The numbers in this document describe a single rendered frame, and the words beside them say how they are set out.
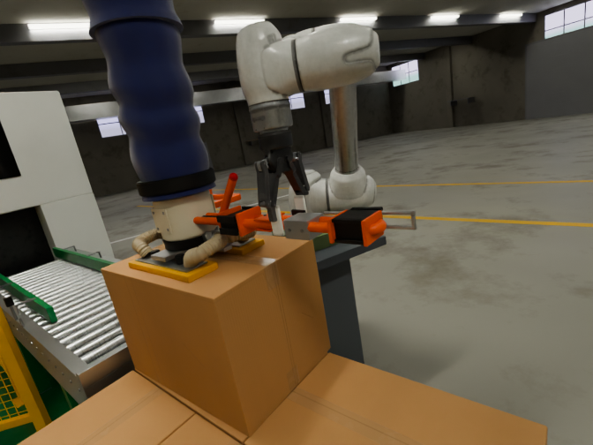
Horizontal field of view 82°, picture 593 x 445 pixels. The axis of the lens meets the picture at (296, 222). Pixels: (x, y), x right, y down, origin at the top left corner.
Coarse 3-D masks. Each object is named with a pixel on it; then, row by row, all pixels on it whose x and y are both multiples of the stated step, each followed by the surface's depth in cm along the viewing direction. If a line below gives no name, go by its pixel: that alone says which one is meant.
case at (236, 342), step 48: (288, 240) 109; (144, 288) 98; (192, 288) 85; (240, 288) 83; (288, 288) 98; (144, 336) 109; (192, 336) 89; (240, 336) 84; (288, 336) 98; (192, 384) 98; (240, 384) 84; (288, 384) 99
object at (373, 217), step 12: (336, 216) 68; (348, 216) 67; (360, 216) 65; (372, 216) 64; (336, 228) 68; (348, 228) 66; (360, 228) 64; (336, 240) 68; (348, 240) 66; (360, 240) 65; (372, 240) 65
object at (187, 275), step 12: (156, 252) 105; (132, 264) 107; (144, 264) 104; (156, 264) 100; (168, 264) 99; (180, 264) 96; (204, 264) 95; (216, 264) 95; (168, 276) 95; (180, 276) 90; (192, 276) 89
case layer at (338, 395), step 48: (144, 384) 115; (336, 384) 100; (384, 384) 97; (48, 432) 102; (96, 432) 98; (144, 432) 95; (192, 432) 92; (240, 432) 90; (288, 432) 87; (336, 432) 85; (384, 432) 82; (432, 432) 80; (480, 432) 78; (528, 432) 76
